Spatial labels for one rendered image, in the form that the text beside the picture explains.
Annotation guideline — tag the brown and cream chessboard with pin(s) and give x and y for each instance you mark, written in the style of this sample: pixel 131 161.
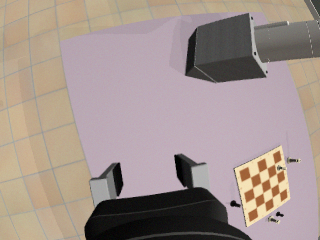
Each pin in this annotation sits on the brown and cream chessboard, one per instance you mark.
pixel 261 186

